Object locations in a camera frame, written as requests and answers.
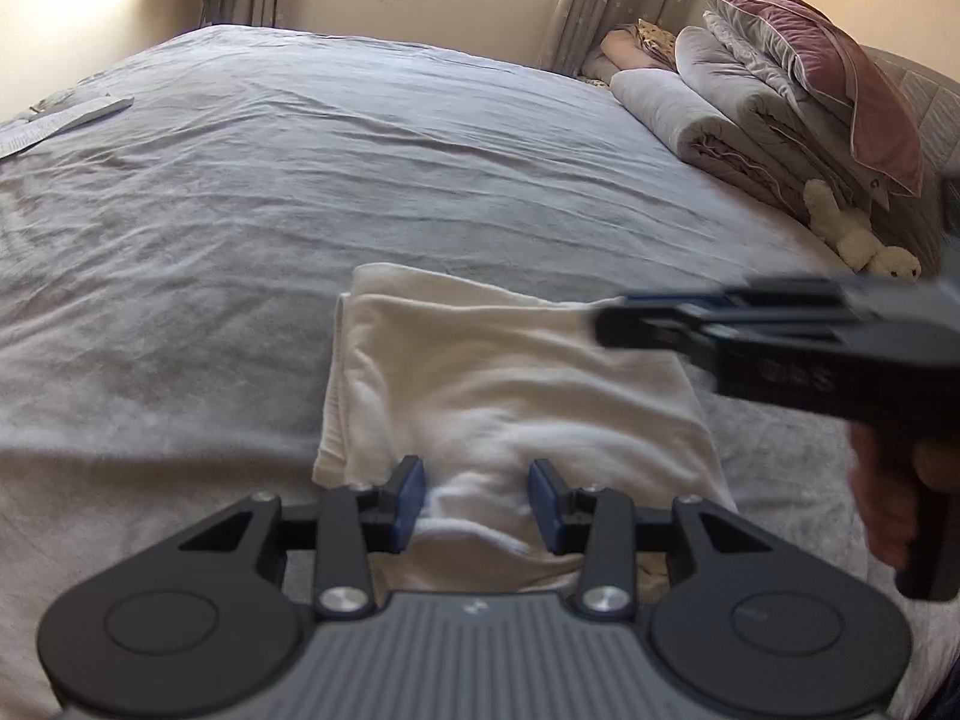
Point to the white knit sweater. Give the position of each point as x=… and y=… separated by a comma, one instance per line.
x=510, y=375

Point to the white plush toy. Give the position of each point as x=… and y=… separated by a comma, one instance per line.
x=855, y=240

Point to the pink velvet pillow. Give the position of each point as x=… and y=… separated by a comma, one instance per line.
x=847, y=67

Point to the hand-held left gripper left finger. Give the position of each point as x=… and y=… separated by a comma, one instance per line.
x=409, y=499

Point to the person's right hand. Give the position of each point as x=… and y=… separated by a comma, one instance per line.
x=881, y=487

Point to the pink folded blanket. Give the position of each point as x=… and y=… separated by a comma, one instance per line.
x=630, y=52

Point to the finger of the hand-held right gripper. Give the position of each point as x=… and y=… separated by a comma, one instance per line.
x=675, y=301
x=645, y=330

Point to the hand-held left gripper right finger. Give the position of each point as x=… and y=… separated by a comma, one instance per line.
x=546, y=502

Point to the grey padded headboard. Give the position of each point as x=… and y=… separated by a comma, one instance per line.
x=934, y=112

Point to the bed with grey sheet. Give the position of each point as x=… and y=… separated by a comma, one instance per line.
x=300, y=165

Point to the flat paper sheet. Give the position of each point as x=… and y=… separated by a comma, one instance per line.
x=60, y=124

